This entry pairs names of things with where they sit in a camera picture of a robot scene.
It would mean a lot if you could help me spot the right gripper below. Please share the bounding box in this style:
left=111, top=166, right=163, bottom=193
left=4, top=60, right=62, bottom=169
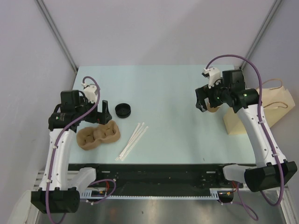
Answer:
left=195, top=77, right=230, bottom=112

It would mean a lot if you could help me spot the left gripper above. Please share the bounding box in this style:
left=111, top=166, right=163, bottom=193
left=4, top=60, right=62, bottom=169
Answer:
left=75, top=96, right=111, bottom=125

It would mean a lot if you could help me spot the black coffee cup lid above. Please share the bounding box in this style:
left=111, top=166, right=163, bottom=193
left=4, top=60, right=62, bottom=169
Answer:
left=115, top=103, right=131, bottom=119

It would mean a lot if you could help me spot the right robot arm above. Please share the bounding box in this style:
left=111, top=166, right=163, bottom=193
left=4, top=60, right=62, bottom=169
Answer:
left=195, top=67, right=298, bottom=192

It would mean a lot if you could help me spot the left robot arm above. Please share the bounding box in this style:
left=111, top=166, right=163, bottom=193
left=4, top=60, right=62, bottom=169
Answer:
left=31, top=85, right=112, bottom=214

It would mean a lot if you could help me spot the kraft paper takeout bag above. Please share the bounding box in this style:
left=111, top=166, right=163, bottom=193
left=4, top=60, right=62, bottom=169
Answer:
left=223, top=78, right=295, bottom=135

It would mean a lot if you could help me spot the stack of paper cups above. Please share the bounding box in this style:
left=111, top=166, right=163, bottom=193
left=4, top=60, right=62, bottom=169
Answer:
left=207, top=103, right=221, bottom=113

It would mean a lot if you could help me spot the brown pulp cup carrier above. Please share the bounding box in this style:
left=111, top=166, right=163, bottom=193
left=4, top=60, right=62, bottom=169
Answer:
left=76, top=120, right=121, bottom=151

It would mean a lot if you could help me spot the white wrapped straw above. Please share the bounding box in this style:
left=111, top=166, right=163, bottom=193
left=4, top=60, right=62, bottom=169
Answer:
left=115, top=122, right=145, bottom=161
left=120, top=126, right=150, bottom=161
left=116, top=123, right=147, bottom=161

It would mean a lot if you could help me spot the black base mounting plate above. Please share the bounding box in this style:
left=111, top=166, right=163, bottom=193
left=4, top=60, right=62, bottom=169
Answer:
left=67, top=163, right=257, bottom=197

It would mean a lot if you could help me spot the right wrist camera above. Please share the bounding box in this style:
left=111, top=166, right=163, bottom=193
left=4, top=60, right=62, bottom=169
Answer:
left=202, top=67, right=221, bottom=89

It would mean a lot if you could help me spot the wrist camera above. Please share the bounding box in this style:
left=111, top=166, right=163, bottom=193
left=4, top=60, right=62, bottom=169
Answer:
left=202, top=67, right=221, bottom=89
left=81, top=83, right=98, bottom=103

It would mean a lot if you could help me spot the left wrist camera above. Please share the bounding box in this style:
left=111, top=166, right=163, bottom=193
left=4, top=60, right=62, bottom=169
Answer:
left=81, top=83, right=98, bottom=103

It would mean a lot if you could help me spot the white slotted cable duct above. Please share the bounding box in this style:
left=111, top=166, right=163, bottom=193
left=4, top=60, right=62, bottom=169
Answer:
left=80, top=189, right=219, bottom=201

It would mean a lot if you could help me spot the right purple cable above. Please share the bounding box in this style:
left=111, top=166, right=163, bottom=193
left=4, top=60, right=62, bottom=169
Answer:
left=206, top=54, right=286, bottom=206

